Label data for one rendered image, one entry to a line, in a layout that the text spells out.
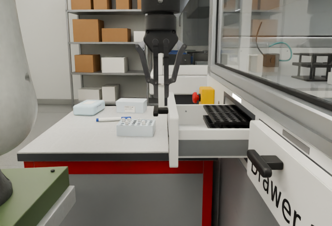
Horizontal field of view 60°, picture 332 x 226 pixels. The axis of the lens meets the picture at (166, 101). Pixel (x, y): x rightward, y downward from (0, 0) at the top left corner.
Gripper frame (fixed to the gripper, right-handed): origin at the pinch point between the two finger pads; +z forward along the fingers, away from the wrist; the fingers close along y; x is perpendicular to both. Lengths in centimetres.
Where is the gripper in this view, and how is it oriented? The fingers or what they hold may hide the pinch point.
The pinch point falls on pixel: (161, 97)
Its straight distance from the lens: 73.0
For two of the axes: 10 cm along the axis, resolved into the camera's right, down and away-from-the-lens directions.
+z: 0.0, 9.8, 2.0
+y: -10.0, 0.1, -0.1
